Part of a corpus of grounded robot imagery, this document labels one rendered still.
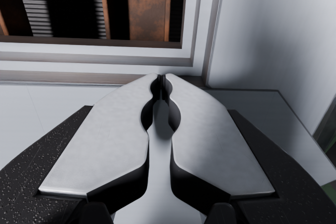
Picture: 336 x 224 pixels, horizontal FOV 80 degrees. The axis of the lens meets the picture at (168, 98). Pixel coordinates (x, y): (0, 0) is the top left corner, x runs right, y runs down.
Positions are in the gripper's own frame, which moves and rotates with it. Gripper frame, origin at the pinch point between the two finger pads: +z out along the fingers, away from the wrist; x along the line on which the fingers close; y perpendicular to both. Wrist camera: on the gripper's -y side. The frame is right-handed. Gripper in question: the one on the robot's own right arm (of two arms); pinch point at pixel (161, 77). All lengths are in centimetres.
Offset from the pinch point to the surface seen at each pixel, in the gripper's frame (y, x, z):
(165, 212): 16.0, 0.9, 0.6
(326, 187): 140, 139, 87
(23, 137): 5.7, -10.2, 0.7
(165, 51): -0.1, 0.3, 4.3
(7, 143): 6.4, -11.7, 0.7
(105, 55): 0.4, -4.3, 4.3
